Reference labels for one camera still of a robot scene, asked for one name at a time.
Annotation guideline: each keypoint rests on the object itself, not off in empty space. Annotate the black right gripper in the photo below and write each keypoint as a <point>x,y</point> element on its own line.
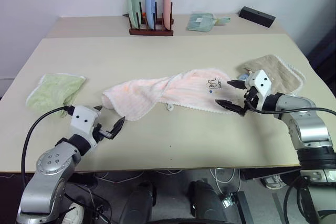
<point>250,96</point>

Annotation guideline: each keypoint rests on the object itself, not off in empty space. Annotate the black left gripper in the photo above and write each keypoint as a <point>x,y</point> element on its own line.
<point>105,133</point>

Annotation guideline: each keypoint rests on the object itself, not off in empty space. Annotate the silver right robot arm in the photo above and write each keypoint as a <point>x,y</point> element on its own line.
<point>309,129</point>

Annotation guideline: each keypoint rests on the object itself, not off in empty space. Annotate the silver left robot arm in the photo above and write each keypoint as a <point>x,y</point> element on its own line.
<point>50,163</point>

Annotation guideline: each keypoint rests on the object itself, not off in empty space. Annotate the beige towel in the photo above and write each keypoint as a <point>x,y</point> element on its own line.
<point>275,69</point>

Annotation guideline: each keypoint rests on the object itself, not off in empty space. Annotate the green towel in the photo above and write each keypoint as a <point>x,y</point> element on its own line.
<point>53,93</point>

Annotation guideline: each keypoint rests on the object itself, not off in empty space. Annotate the pink towel with print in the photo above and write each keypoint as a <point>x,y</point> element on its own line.
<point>168,90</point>

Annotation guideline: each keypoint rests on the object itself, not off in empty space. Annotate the small light blue item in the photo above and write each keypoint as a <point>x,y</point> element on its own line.
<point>243,76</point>

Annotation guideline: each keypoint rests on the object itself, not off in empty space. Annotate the folded teal cloth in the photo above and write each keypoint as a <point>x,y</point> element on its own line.
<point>200,22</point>

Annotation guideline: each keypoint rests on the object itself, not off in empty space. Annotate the black rectangular box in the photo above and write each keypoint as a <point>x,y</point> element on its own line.
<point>257,16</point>

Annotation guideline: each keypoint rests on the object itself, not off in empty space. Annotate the dark rounded shape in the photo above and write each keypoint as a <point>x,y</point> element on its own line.
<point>206,200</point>
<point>139,203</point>

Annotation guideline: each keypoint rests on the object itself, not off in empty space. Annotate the brown wooden plate rack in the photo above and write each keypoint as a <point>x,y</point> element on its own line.
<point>151,32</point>

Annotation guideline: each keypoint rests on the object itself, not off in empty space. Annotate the grey white sneaker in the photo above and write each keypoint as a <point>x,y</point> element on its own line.
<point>273,182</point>

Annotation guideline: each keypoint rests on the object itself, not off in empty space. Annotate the white shoe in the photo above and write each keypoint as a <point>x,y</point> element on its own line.
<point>72,214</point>

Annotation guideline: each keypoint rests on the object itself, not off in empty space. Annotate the black metal table foot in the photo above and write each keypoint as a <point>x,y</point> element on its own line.
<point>242,207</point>

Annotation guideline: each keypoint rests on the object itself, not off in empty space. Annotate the pink plate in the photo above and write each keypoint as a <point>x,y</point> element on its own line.
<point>167,3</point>

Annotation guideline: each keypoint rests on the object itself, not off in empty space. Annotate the green plate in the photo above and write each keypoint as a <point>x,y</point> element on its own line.
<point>133,1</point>

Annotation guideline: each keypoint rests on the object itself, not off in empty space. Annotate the blue plate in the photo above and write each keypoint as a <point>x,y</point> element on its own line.
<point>150,1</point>

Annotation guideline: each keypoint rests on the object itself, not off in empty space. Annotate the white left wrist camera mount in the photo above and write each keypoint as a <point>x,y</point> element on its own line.
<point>82,119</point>

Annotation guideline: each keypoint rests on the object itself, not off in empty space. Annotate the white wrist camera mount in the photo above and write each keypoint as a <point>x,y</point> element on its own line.
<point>261,83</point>
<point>82,119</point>

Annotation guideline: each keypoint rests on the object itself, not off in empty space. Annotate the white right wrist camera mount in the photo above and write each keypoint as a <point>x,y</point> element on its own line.
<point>261,83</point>

